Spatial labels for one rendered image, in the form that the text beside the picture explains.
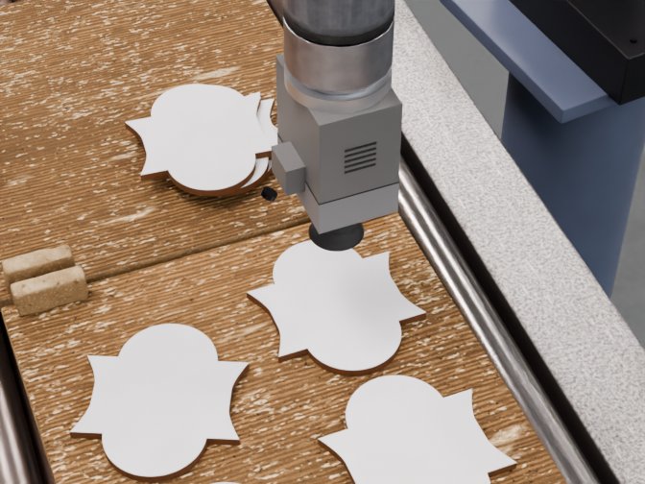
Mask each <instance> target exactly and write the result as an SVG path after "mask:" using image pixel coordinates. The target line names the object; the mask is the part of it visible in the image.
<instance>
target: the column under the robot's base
mask: <svg viewBox="0 0 645 484"><path fill-rule="evenodd" d="M439 1H440V2H441V3H442V4H443V5H444V6H445V7H446V8H447V9H448V10H449V11H450V12H451V13H452V14H453V15H454V16H455V17H456V18H457V19H458V20H459V21H460V22H461V23H462V24H463V25H464V26H465V27H466V28H467V29H468V30H469V31H470V32H471V33H472V34H473V35H474V36H475V37H476V38H477V39H478V40H479V41H480V42H481V43H482V44H483V45H484V46H485V47H486V48H487V49H488V50H489V51H490V52H491V53H492V55H493V56H494V57H495V58H496V59H497V60H498V61H499V62H500V63H501V64H502V65H503V66H504V67H505V68H506V69H507V70H508V71H509V79H508V86H507V94H506V103H505V110H504V118H503V127H502V134H501V141H502V143H503V144H504V146H505V147H506V148H507V150H508V151H509V153H510V154H511V156H512V157H513V159H514V160H515V162H516V163H517V165H518V166H519V168H520V169H521V171H522V172H523V174H524V175H525V176H526V178H527V179H528V181H529V182H530V184H531V185H532V187H533V188H534V189H535V191H536V192H537V194H538V195H539V197H540V198H541V199H542V201H543V202H544V203H545V205H546V206H547V208H548V209H549V211H550V212H551V214H552V215H553V216H554V218H555V219H556V221H557V222H558V224H559V225H560V227H561V229H562V230H563V231H564V233H565V234H566V236H567V237H568V239H569V240H570V242H571V243H572V244H573V246H574V247H575V249H576V250H577V252H578V253H579V255H580V256H581V258H582V259H583V260H584V262H585V264H586V265H587V267H588V268H589V270H590V271H591V272H592V274H593V275H594V276H595V277H596V279H597V280H598V282H599V283H600V285H601V286H602V287H603V289H604V290H605V292H606V293H607V295H608V296H609V298H610V297H611V293H612V288H613V284H614V280H615V275H616V270H617V266H618V261H619V257H620V253H621V248H622V244H623V239H624V234H625V230H626V226H627V222H628V217H629V212H630V208H631V203H632V199H633V191H634V187H635V182H636V177H637V173H638V168H639V164H640V160H641V155H642V151H643V146H644V141H645V97H642V98H639V99H636V100H634V101H631V102H629V103H626V104H624V105H621V106H619V105H618V104H617V103H616V102H614V101H613V100H612V99H611V98H610V97H609V96H608V94H607V93H606V92H605V91H604V90H603V89H602V88H601V87H600V86H598V85H597V84H596V83H594V82H593V81H592V80H591V79H590V78H589V77H588V76H587V74H586V73H585V72H584V71H583V70H582V69H581V68H580V67H579V66H578V65H577V64H576V63H575V62H573V61H572V60H571V59H570V58H569V57H568V56H567V55H566V54H565V53H564V52H563V51H562V50H561V49H560V48H559V47H558V46H557V45H556V44H555V43H553V42H552V41H551V40H550V39H549V38H548V37H547V36H546V35H545V34H544V33H543V32H542V31H541V30H540V29H539V28H538V27H537V26H536V25H535V24H533V23H532V22H531V21H530V20H529V19H528V18H527V17H526V16H525V15H524V14H523V13H522V12H521V11H520V10H519V9H518V8H517V7H516V6H515V5H513V4H512V3H511V2H510V1H509V0H439Z"/></svg>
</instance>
